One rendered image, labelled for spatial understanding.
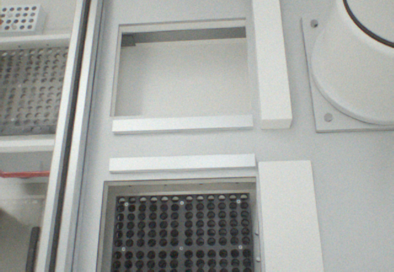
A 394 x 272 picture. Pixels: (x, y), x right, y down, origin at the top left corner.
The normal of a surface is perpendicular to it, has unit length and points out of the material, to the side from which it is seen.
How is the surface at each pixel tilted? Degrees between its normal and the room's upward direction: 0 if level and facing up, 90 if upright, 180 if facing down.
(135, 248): 0
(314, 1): 0
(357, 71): 90
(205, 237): 0
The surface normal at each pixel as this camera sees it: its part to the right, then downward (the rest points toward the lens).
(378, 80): -0.38, 0.84
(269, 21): -0.07, -0.43
